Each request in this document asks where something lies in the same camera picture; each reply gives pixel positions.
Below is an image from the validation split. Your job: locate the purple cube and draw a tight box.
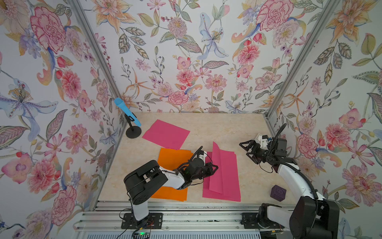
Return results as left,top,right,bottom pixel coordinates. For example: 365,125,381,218
270,185,287,202

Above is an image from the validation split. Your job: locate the orange paper sheet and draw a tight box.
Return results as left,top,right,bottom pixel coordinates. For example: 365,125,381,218
151,148,193,202

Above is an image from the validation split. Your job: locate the aluminium corner post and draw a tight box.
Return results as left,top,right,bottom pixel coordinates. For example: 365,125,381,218
264,0,338,120
65,1,124,120

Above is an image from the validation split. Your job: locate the controller box green light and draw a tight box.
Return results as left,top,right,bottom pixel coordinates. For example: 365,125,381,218
131,230,151,239

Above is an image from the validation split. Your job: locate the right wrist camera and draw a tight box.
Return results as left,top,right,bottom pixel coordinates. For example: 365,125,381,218
259,135,271,148

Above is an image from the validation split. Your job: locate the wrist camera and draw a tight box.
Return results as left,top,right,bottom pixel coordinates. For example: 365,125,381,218
259,135,271,148
197,150,207,161

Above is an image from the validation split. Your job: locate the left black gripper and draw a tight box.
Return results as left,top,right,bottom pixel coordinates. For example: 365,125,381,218
190,162,220,181

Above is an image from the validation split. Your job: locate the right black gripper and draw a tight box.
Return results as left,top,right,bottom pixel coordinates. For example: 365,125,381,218
240,140,274,163

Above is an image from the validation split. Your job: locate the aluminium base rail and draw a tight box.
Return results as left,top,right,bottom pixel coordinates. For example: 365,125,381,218
74,201,291,239

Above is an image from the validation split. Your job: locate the left aluminium corner post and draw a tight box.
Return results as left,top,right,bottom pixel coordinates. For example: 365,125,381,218
65,1,124,120

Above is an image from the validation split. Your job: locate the right aluminium corner post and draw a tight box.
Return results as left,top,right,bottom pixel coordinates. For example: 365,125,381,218
264,0,338,120

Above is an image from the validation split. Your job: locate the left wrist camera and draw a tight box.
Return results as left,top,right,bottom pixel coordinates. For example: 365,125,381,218
197,150,207,161

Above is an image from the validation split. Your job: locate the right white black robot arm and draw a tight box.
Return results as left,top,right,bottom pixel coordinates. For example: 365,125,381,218
239,137,340,239

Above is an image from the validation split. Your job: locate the pink paper sheet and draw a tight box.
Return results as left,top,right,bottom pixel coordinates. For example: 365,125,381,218
209,142,223,194
203,150,241,202

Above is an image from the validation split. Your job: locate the blue microphone on stand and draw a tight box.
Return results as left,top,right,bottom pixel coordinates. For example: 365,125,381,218
114,98,142,138

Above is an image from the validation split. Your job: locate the white QR code card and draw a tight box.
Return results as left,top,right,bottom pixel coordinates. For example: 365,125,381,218
255,133,263,144

